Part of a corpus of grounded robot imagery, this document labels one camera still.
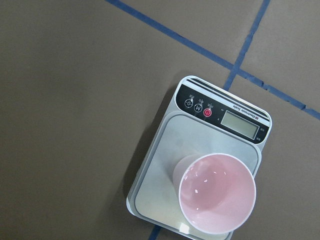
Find pink plastic cup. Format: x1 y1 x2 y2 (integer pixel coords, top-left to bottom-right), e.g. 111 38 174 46
172 153 257 235

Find silver digital kitchen scale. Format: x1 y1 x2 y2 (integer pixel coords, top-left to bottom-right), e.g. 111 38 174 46
126 75 272 240

